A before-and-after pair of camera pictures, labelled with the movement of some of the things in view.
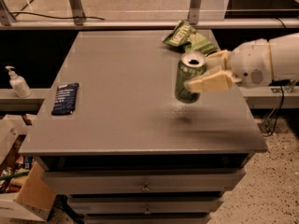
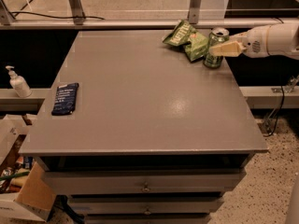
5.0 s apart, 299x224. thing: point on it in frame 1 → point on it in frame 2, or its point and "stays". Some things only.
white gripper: [250, 63] → [253, 45]
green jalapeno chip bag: [184, 34] stays
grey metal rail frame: [77, 19] stays
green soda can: [190, 65] → [216, 35]
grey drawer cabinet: [134, 154] stays
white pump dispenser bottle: [19, 83] stays
